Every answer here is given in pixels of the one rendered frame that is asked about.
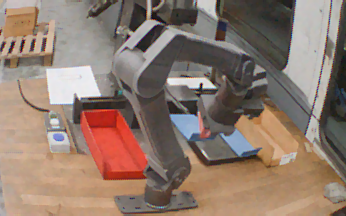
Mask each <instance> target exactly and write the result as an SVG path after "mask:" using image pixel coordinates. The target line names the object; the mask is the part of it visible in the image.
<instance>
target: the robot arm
mask: <svg viewBox="0 0 346 216"><path fill-rule="evenodd" d="M155 32H156V35H155V37H154V39H153V42H152V43H151V47H150V48H149V49H148V46H149V44H150V42H151V39H152V37H153V35H154V33H155ZM178 60H179V61H185V62H191V63H195V64H200V65H204V66H208V67H213V68H216V69H218V70H220V71H221V72H223V73H224V74H225V75H227V77H226V79H225V80H224V82H223V83H222V85H221V87H220V88H219V90H218V91H217V93H216V94H215V95H206V94H202V95H201V97H200V98H199V101H198V102H197V106H198V109H199V113H198V118H199V132H200V136H199V138H207V137H209V136H211V135H217V134H218V133H224V136H225V137H227V136H230V135H232V134H233V133H234V132H235V127H234V124H236V123H237V122H238V121H239V118H240V117H241V116H242V114H243V115H244V116H245V117H246V118H247V119H248V120H252V119H254V118H255V117H257V118H258V117H260V114H261V113H262V112H263V111H264V109H265V108H264V105H263V101H262V99H261V97H260V95H262V94H265V93H267V90H268V81H267V78H266V77H267V75H266V73H267V72H266V71H265V70H263V69H262V68H261V67H260V66H258V65H256V62H255V59H254V57H252V56H251V55H249V54H247V53H245V52H243V51H242V50H240V49H239V48H238V47H236V46H234V45H232V44H230V43H227V42H224V41H222V42H219V41H216V40H212V39H209V38H206V37H201V36H196V35H194V34H190V33H186V32H184V31H181V30H177V29H175V28H172V27H166V26H165V25H164V24H162V23H160V22H157V21H156V20H147V21H145V22H144V23H143V25H142V26H141V27H140V28H138V30H137V31H136V32H134V33H133V34H132V36H131V37H130V38H129V39H128V40H127V42H125V43H124V44H123V45H122V47H121V48H120V49H119V50H118V51H117V52H116V54H115V55H114V56H113V58H112V61H111V69H112V73H113V74H115V75H116V79H117V80H118V83H119V87H120V88H121V89H122V88H123V89H125V90H124V91H125V93H126V96H127V98H128V100H130V102H131V105H132V107H133V110H134V112H135V115H136V117H137V119H138V122H139V124H140V127H141V130H142V132H143V134H144V137H145V140H146V143H147V146H148V153H149V155H146V157H147V160H148V162H149V163H148V164H147V166H146V168H145V169H144V171H143V173H142V174H143V175H144V176H146V177H147V180H146V183H145V184H146V187H145V191H144V195H142V194H138V195H114V199H113V200H114V202H115V203H116V206H117V207H118V209H119V211H120V212H121V213H122V214H124V215H132V214H135V215H138V214H148V213H150V214H154V213H165V212H170V211H181V210H187V209H193V208H197V207H198V204H199V203H198V201H196V199H195V197H194V196H193V195H192V194H191V192H190V191H180V192H173V190H176V189H179V187H180V186H181V185H182V183H183V182H184V181H185V180H186V179H187V177H188V176H189V174H190V173H191V169H192V167H191V161H190V157H189V156H188V155H187V154H186V153H185V152H184V151H183V149H182V146H181V144H180V142H179V140H178V138H177V135H176V132H175V129H174V126H173V122H172V119H171V117H170V114H169V110H168V107H167V103H166V98H165V88H164V86H165V84H167V79H168V77H169V75H170V72H171V70H172V67H173V66H174V64H175V61H178ZM206 132H208V133H206ZM205 133H206V134H205Z"/></svg>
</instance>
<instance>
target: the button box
mask: <svg viewBox="0 0 346 216"><path fill-rule="evenodd" d="M17 81H18V84H19V88H20V93H21V96H22V97H23V98H24V100H25V101H26V102H27V104H29V105H30V106H32V107H34V108H35V109H37V110H42V111H45V113H44V115H43V118H44V124H45V130H46V134H47V138H48V132H57V131H58V132H66V130H65V127H64V124H63V120H62V117H61V112H53V111H50V110H47V109H43V108H40V107H38V106H35V105H33V104H32V103H30V102H29V101H27V99H26V98H25V96H24V95H23V93H22V89H21V86H20V80H19V79H17ZM46 112H48V113H46ZM50 114H57V119H58V124H57V125H53V124H52V123H51V120H52V119H51V118H50Z"/></svg>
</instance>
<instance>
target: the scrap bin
mask: <svg viewBox="0 0 346 216"><path fill-rule="evenodd" d="M81 130H82V132H83V136H84V138H85V141H86V142H87V144H88V147H89V151H90V153H91V155H92V157H93V159H94V161H95V163H96V165H97V167H98V170H99V171H100V173H101V176H102V178H103V180H129V179H131V180H137V179H147V177H146V176H144V175H143V174H142V173H143V171H144V169H145V168H146V166H147V164H148V163H149V162H148V160H147V157H146V154H144V152H143V150H142V149H141V147H140V145H139V144H138V143H137V141H136V138H135V136H134V134H133V133H132V131H131V130H130V129H129V127H128V125H127V124H126V122H125V120H124V118H123V115H121V113H120V111H119V110H118V109H117V110H95V111H82V112H81Z"/></svg>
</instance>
